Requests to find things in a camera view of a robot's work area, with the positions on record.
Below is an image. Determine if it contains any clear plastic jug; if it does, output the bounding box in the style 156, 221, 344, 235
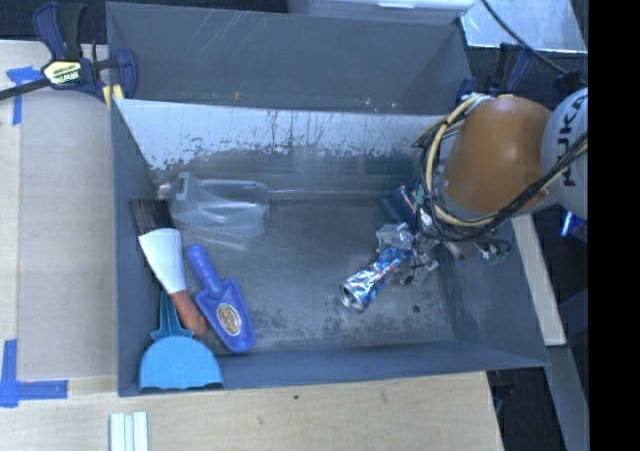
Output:
158, 170, 272, 241

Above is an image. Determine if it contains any light blue toy scoop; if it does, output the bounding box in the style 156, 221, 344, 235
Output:
136, 288, 225, 393

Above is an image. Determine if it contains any grey metal bin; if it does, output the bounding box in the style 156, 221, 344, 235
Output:
104, 1, 552, 398

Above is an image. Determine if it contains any paintbrush with white ferrule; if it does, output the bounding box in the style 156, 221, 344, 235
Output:
128, 198, 209, 339

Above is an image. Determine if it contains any crushed silver and blue can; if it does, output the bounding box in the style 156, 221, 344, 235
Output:
338, 244, 417, 314

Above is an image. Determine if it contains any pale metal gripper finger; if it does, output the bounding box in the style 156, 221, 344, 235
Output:
375, 223, 416, 250
399, 258, 440, 286

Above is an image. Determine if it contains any dark blue toy trowel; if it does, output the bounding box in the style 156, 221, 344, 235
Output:
185, 243, 258, 355

